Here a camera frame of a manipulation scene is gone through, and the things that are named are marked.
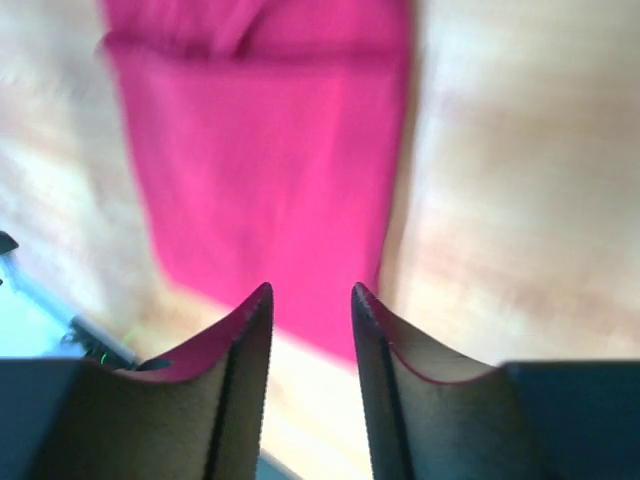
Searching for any bright red t shirt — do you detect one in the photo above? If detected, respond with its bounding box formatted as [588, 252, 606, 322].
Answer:
[102, 1, 411, 361]

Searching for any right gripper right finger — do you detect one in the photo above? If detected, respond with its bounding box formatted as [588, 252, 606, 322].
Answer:
[351, 283, 550, 479]

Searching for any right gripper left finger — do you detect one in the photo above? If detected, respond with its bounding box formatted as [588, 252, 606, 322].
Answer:
[29, 283, 273, 479]

